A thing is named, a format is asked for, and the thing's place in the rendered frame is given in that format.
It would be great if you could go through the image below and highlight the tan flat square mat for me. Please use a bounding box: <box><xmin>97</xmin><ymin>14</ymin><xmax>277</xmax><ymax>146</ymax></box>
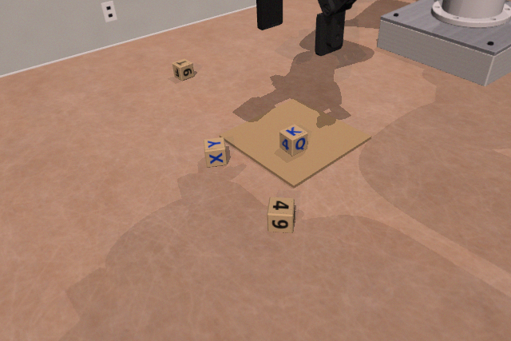
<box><xmin>220</xmin><ymin>98</ymin><xmax>371</xmax><ymax>188</ymax></box>

